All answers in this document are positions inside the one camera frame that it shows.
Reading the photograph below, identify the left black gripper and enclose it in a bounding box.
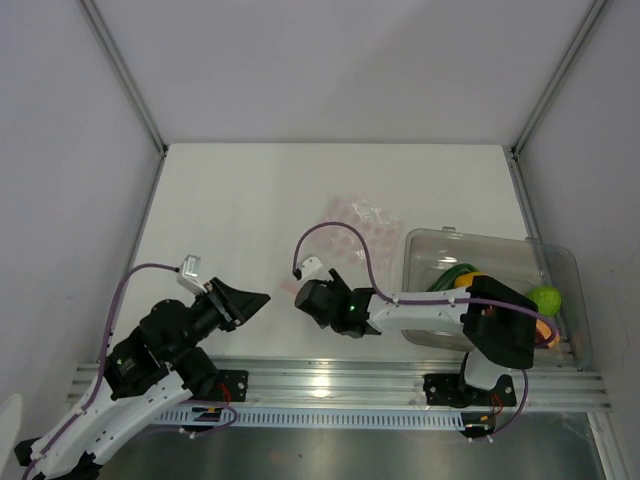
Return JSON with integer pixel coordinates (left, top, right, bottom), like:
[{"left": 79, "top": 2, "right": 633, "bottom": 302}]
[{"left": 167, "top": 276, "right": 270, "bottom": 361}]

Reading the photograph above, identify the clear plastic food container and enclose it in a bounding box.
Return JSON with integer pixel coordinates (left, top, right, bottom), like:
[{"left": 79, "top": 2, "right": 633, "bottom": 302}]
[{"left": 402, "top": 229, "right": 592, "bottom": 369}]

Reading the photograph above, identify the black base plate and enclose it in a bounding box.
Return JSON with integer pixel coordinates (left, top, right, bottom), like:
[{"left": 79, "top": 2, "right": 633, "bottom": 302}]
[
  {"left": 423, "top": 373, "right": 517, "bottom": 409},
  {"left": 204, "top": 370, "right": 249, "bottom": 404}
]

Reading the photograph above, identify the green scallion toy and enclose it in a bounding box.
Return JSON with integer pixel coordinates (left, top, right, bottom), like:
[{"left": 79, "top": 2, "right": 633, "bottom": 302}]
[{"left": 427, "top": 263, "right": 477, "bottom": 292}]

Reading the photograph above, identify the yellow lemon toy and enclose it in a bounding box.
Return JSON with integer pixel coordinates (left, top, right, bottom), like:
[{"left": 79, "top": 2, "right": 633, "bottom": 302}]
[{"left": 454, "top": 271, "right": 483, "bottom": 288}]

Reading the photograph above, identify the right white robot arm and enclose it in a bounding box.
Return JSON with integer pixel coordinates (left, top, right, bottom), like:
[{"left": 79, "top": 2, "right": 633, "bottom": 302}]
[{"left": 295, "top": 269, "right": 538, "bottom": 404}]

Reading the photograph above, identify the red meat slice toy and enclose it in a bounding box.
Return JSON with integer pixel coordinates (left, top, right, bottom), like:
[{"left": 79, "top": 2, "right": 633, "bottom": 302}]
[{"left": 535, "top": 319, "right": 559, "bottom": 349}]

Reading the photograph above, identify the green round fruit toy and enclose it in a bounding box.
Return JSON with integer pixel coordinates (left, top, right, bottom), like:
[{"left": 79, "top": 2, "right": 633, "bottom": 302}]
[{"left": 527, "top": 286, "right": 562, "bottom": 317}]

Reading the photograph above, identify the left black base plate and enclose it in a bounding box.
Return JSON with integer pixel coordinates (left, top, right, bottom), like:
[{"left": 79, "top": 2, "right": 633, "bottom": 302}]
[{"left": 204, "top": 370, "right": 249, "bottom": 404}]

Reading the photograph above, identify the white slotted cable duct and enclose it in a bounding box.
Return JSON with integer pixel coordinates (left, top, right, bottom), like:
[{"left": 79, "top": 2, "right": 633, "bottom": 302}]
[{"left": 154, "top": 406, "right": 465, "bottom": 431}]

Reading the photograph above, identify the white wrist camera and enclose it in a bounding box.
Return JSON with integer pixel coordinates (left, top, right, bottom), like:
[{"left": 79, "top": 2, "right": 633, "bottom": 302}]
[
  {"left": 177, "top": 254, "right": 205, "bottom": 296},
  {"left": 292, "top": 256, "right": 323, "bottom": 281}
]

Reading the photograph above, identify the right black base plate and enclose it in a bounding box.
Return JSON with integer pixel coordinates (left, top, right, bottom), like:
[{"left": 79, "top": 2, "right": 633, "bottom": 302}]
[{"left": 423, "top": 373, "right": 517, "bottom": 409}]

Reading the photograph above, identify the left aluminium frame post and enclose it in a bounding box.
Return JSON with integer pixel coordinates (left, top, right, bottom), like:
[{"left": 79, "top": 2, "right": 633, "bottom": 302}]
[{"left": 76, "top": 0, "right": 168, "bottom": 156}]

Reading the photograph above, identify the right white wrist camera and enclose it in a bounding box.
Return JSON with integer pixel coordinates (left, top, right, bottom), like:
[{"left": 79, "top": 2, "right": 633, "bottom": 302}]
[{"left": 292, "top": 256, "right": 323, "bottom": 281}]

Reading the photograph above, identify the right aluminium frame post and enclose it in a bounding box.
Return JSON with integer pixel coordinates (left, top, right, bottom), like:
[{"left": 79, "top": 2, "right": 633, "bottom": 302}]
[{"left": 511, "top": 0, "right": 613, "bottom": 159}]

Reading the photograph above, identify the aluminium frame post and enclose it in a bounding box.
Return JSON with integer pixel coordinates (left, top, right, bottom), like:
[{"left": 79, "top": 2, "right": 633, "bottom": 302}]
[
  {"left": 511, "top": 0, "right": 613, "bottom": 159},
  {"left": 76, "top": 0, "right": 168, "bottom": 156}
]

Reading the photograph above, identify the aluminium mounting rail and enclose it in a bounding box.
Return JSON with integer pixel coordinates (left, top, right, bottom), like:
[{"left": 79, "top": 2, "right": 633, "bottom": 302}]
[{"left": 67, "top": 357, "right": 612, "bottom": 414}]

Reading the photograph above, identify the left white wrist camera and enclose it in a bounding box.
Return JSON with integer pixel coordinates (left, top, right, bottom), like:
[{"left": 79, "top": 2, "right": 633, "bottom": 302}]
[{"left": 177, "top": 254, "right": 205, "bottom": 296}]

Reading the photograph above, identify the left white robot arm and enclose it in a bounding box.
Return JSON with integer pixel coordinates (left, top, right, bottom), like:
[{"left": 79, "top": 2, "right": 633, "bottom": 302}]
[{"left": 14, "top": 278, "right": 271, "bottom": 479}]

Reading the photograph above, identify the clear pink zip bag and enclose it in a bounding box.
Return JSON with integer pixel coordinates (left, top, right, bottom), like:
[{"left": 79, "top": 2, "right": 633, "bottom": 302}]
[{"left": 276, "top": 194, "right": 405, "bottom": 295}]

